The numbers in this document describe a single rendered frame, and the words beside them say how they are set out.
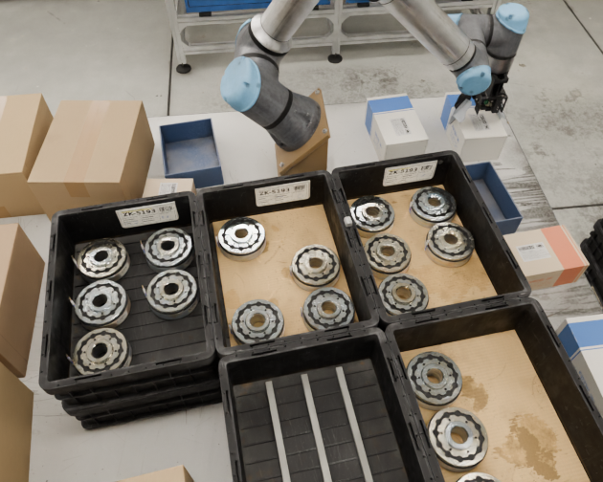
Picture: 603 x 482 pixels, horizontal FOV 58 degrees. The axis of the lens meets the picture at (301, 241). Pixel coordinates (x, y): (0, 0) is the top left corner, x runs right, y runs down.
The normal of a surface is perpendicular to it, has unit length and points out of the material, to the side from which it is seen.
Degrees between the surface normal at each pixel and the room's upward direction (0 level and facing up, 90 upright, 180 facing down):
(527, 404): 0
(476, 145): 90
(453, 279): 0
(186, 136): 90
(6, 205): 90
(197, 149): 0
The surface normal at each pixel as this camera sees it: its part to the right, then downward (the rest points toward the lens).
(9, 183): 0.12, 0.80
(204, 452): 0.00, -0.59
